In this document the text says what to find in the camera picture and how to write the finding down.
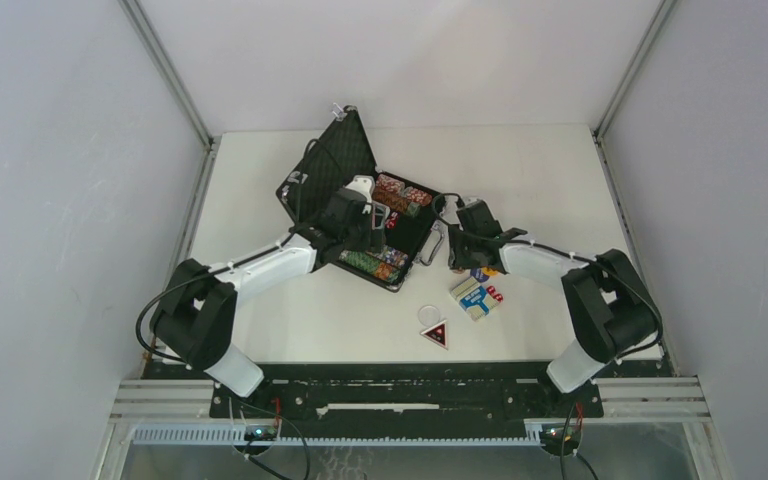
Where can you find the black mounting rail base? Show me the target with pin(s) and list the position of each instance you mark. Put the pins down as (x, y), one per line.
(411, 401)

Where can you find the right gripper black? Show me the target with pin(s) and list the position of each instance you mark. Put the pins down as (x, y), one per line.
(457, 259)

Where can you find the white dealer button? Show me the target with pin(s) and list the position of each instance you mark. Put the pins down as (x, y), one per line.
(429, 315)

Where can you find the black aluminium poker case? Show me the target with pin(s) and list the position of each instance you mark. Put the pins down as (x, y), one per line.
(327, 164)

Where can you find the red black triangle card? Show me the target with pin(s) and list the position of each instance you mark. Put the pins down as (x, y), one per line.
(437, 334)

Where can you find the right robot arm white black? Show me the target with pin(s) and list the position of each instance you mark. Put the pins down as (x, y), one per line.
(612, 313)

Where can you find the blue-white chip row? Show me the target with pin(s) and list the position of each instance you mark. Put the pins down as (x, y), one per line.
(391, 256)

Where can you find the green chip row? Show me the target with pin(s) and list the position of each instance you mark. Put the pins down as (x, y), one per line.
(370, 265)

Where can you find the orange chip row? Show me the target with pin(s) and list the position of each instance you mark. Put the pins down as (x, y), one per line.
(394, 201)

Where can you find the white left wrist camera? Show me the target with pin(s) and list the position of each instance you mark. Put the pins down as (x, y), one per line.
(363, 185)

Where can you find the blue playing card box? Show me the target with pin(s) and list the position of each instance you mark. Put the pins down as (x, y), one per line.
(473, 299)

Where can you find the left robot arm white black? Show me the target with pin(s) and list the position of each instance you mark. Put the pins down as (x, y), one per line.
(195, 314)

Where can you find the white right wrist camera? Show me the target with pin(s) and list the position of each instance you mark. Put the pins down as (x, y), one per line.
(466, 201)

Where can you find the red playing card deck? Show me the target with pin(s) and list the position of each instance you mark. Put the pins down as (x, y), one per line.
(380, 215)

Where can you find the red-white chip row top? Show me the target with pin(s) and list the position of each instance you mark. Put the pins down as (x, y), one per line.
(400, 188)

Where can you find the red dice group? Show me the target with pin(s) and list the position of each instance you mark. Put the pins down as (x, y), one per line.
(494, 293)

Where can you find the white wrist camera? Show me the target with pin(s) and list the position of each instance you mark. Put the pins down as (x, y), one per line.
(363, 185)
(466, 201)

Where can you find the purple blind button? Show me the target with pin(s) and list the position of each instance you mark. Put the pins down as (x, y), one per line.
(479, 274)

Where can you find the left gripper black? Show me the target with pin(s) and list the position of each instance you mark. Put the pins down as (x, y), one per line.
(373, 240)

